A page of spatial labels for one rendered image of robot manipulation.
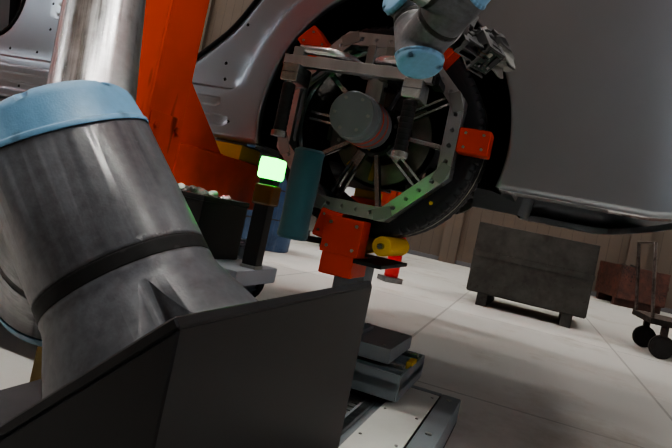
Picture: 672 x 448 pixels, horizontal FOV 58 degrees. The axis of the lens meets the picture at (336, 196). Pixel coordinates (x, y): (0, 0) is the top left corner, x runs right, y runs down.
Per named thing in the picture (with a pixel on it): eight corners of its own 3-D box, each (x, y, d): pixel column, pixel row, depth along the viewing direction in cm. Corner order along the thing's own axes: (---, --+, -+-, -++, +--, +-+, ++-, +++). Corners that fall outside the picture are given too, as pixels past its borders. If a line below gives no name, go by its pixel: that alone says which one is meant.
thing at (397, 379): (420, 380, 202) (425, 351, 202) (395, 406, 168) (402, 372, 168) (287, 340, 219) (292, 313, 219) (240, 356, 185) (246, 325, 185)
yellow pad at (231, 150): (257, 165, 213) (260, 151, 213) (239, 159, 199) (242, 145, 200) (223, 158, 217) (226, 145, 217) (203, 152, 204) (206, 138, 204)
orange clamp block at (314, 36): (337, 54, 189) (322, 32, 191) (328, 46, 182) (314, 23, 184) (319, 67, 191) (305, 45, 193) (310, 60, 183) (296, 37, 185)
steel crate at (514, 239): (589, 333, 496) (607, 247, 497) (461, 302, 528) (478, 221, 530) (579, 320, 583) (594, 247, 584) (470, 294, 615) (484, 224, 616)
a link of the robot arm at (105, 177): (36, 273, 41) (-47, 70, 46) (23, 341, 55) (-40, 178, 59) (227, 212, 51) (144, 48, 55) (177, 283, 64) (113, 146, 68)
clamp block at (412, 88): (426, 106, 157) (430, 87, 157) (419, 98, 149) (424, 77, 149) (407, 104, 159) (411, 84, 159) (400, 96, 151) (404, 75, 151)
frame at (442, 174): (441, 235, 172) (480, 50, 173) (437, 234, 166) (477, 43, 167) (273, 198, 191) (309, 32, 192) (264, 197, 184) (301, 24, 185)
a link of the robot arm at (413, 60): (419, 36, 106) (415, -12, 113) (386, 76, 115) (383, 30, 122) (462, 53, 110) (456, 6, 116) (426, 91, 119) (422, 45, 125)
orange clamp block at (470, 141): (458, 155, 174) (489, 160, 171) (454, 150, 167) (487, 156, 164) (463, 131, 174) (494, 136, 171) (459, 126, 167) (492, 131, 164)
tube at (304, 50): (371, 81, 177) (379, 46, 177) (352, 62, 159) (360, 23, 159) (317, 74, 183) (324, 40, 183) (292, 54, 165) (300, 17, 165)
